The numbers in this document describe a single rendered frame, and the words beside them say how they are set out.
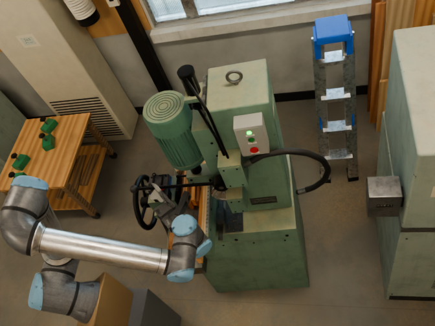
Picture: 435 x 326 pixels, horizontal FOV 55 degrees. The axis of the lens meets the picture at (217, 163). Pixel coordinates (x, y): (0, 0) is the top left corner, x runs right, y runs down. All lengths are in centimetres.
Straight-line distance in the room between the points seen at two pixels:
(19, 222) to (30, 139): 198
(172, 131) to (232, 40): 162
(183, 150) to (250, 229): 53
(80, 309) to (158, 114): 95
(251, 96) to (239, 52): 174
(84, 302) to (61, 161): 132
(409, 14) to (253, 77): 137
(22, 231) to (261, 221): 103
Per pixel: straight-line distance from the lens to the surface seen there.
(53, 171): 306
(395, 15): 265
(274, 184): 179
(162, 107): 157
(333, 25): 222
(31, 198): 151
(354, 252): 273
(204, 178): 189
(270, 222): 195
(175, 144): 161
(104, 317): 205
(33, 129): 347
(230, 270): 238
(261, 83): 145
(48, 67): 327
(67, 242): 146
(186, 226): 150
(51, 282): 201
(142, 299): 227
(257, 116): 141
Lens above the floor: 252
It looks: 52 degrees down
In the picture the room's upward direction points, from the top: 24 degrees counter-clockwise
